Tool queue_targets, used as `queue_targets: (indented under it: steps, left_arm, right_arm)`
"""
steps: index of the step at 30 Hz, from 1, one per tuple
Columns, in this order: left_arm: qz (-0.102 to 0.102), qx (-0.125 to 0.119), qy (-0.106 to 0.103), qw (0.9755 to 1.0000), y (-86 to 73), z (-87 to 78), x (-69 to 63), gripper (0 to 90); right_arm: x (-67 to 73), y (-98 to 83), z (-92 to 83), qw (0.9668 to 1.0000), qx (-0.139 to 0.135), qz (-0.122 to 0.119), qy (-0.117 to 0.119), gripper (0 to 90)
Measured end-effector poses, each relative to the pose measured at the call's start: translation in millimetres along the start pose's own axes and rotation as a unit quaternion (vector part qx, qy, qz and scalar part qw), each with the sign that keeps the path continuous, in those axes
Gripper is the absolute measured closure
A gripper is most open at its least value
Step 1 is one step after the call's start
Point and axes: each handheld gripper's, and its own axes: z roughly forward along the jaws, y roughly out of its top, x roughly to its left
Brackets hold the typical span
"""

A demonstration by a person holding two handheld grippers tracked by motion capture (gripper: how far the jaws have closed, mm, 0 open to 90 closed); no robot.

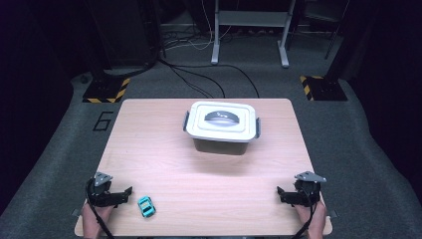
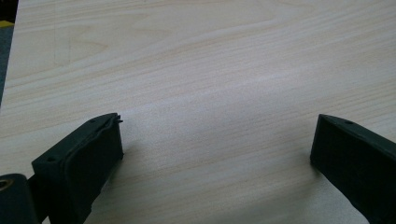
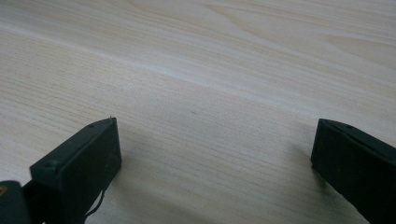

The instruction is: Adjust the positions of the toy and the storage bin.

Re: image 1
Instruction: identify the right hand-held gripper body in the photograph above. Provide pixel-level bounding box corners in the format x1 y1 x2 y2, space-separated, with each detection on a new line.
293 170 327 207

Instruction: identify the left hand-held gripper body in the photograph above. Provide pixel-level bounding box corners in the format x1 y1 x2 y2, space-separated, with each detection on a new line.
85 171 117 208

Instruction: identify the turquoise toy car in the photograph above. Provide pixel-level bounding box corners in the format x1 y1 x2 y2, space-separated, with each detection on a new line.
137 195 157 219

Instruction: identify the clear storage box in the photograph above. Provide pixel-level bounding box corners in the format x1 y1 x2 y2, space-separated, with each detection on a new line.
182 111 262 156

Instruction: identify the person's left hand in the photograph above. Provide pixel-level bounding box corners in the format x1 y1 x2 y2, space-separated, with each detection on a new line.
81 202 115 238

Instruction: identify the black yellow striped stand base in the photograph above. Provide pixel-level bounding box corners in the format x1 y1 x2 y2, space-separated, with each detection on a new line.
300 75 348 103
82 77 131 104

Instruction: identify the dark equipment cabinet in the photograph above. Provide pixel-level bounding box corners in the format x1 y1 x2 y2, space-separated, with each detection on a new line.
84 0 162 72

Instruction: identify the black floor cable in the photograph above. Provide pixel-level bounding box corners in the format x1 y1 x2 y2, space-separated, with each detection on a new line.
165 64 227 100
160 59 261 100

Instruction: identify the white floor cable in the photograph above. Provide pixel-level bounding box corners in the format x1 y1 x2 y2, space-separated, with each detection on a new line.
164 0 234 52

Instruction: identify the white metal stand frame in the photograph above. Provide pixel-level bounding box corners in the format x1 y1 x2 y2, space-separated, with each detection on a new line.
210 0 297 70

